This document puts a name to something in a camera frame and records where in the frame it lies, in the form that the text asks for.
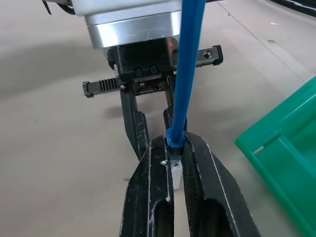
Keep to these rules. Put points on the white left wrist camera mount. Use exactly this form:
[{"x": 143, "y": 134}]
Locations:
[{"x": 103, "y": 6}]

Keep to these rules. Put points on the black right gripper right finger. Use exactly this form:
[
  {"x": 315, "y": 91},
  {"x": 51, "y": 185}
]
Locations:
[{"x": 212, "y": 182}]

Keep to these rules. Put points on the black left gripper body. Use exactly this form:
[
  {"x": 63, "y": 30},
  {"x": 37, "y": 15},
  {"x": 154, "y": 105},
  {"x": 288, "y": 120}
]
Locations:
[{"x": 140, "y": 59}]

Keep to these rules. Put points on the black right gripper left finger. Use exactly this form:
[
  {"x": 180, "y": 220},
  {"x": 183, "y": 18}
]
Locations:
[{"x": 144, "y": 197}]

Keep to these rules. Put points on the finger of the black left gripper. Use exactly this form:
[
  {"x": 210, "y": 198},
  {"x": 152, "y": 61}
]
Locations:
[
  {"x": 169, "y": 98},
  {"x": 138, "y": 128}
]

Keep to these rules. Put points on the green plastic bin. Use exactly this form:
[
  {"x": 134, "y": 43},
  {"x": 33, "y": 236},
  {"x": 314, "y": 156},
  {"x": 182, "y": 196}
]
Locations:
[{"x": 286, "y": 138}]

